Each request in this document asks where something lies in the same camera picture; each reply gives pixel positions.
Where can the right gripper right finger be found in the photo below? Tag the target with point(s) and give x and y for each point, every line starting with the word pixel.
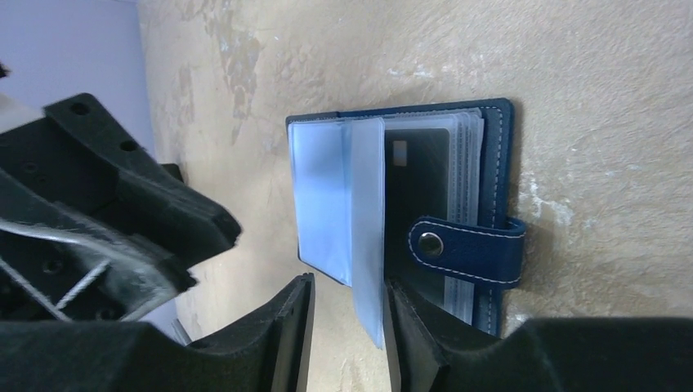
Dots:
pixel 431 350

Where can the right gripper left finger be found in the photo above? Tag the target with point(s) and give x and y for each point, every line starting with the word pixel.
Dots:
pixel 265 350

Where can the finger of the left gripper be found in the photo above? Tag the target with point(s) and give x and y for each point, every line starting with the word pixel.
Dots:
pixel 75 152
pixel 76 268

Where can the black VIP credit card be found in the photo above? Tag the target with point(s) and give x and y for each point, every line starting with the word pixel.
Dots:
pixel 416 185

